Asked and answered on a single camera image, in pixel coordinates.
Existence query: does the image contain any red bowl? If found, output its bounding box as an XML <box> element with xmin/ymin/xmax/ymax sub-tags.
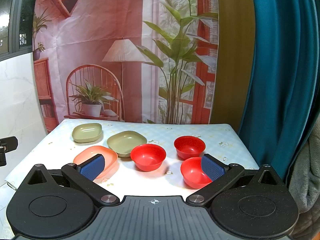
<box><xmin>180</xmin><ymin>157</ymin><xmax>213</xmax><ymax>189</ymax></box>
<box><xmin>174</xmin><ymin>136</ymin><xmax>206</xmax><ymax>161</ymax></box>
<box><xmin>130</xmin><ymin>144</ymin><xmax>167</xmax><ymax>172</ymax></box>

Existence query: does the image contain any grey cloth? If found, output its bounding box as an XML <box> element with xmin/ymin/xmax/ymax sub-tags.
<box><xmin>287</xmin><ymin>134</ymin><xmax>320</xmax><ymax>215</ymax></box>

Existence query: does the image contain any floral tablecloth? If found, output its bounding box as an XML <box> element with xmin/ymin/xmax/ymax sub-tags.
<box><xmin>4</xmin><ymin>120</ymin><xmax>260</xmax><ymax>200</ymax></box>

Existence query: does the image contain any orange square plate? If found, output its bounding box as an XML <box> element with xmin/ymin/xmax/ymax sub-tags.
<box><xmin>73</xmin><ymin>145</ymin><xmax>118</xmax><ymax>180</ymax></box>

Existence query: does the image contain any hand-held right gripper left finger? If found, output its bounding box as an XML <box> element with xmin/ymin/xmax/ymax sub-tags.
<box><xmin>25</xmin><ymin>154</ymin><xmax>120</xmax><ymax>207</ymax></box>

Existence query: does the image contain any black clamp mount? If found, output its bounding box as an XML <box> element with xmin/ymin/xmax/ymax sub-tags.
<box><xmin>0</xmin><ymin>136</ymin><xmax>19</xmax><ymax>168</ymax></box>

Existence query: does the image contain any printed backdrop cloth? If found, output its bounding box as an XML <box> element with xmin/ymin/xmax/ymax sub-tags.
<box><xmin>32</xmin><ymin>0</ymin><xmax>220</xmax><ymax>133</ymax></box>

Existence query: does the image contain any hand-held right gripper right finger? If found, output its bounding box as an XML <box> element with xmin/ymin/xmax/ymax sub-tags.
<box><xmin>186</xmin><ymin>154</ymin><xmax>287</xmax><ymax>208</ymax></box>

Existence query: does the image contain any teal curtain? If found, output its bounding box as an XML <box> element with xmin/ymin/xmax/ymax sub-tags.
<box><xmin>237</xmin><ymin>0</ymin><xmax>320</xmax><ymax>186</ymax></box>

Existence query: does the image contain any dark window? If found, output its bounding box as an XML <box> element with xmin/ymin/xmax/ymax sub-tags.
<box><xmin>0</xmin><ymin>0</ymin><xmax>42</xmax><ymax>61</ymax></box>

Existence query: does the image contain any green square plate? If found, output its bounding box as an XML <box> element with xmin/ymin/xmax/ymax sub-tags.
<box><xmin>107</xmin><ymin>131</ymin><xmax>148</xmax><ymax>158</ymax></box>
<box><xmin>72</xmin><ymin>123</ymin><xmax>103</xmax><ymax>144</ymax></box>

